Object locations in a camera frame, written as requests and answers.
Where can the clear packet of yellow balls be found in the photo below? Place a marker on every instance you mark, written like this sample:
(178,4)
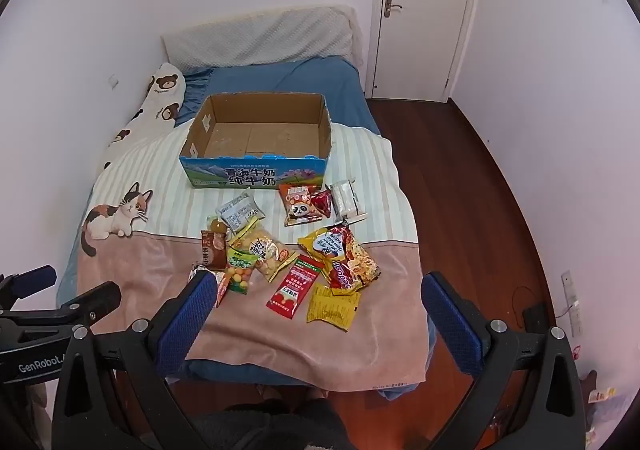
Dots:
(265,252)

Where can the clear white snack packet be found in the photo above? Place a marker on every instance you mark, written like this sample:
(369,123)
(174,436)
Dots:
(346,197)

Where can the orange panda snack packet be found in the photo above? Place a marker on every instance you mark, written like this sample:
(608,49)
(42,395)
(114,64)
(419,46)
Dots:
(300,207)

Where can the white quilted pillow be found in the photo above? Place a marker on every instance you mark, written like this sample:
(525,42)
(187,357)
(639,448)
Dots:
(260,37)

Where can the small brown round snack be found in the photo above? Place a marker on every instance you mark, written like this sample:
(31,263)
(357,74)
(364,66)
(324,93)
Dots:
(219,226)

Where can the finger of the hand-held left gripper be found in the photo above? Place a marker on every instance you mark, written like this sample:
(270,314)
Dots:
(32,279)
(97,299)

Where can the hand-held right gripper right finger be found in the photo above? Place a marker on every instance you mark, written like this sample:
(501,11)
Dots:
(450,325)

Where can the flat yellow snack packet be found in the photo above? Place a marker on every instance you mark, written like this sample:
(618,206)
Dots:
(332,310)

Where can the printed cardboard box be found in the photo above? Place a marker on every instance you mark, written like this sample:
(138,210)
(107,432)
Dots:
(250,135)

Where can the grey snack packet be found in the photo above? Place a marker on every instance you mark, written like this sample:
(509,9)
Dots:
(237,211)

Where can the yellow noodle packet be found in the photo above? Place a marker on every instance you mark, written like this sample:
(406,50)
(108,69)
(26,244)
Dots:
(317,245)

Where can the white door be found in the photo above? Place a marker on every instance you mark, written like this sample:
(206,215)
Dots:
(425,20)

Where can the blue ruffled pillow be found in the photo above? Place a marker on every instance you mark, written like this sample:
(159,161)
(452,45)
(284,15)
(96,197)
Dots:
(199,90)

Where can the white wall socket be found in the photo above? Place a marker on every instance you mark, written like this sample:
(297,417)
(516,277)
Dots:
(113,81)

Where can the red noodle packet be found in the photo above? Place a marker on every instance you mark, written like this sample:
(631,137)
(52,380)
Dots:
(357,260)

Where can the black power adapter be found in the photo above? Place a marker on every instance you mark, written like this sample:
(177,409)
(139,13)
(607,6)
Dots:
(537,317)

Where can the bear printed pillow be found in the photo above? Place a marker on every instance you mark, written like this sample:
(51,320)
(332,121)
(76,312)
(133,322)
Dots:
(160,100)

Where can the blue bed sheet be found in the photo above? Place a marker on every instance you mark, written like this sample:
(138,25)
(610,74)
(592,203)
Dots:
(330,85)

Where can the white power strip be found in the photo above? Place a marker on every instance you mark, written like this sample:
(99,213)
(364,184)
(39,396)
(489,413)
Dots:
(572,302)

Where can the long red snack packet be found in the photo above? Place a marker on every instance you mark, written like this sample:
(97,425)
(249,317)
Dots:
(292,290)

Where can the brown snack packet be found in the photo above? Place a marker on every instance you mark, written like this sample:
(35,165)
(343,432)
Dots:
(212,252)

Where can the green pea snack packet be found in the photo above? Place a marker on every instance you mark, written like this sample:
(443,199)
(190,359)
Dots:
(239,275)

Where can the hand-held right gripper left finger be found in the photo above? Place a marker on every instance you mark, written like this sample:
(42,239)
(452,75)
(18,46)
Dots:
(186,325)

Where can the small red snack packet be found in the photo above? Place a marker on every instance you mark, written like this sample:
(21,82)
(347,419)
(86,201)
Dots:
(323,204)

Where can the red and white snack packet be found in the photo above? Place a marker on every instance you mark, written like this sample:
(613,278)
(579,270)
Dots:
(223,287)

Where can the cat printed blanket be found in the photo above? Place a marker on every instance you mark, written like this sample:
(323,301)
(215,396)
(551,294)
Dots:
(350,160)

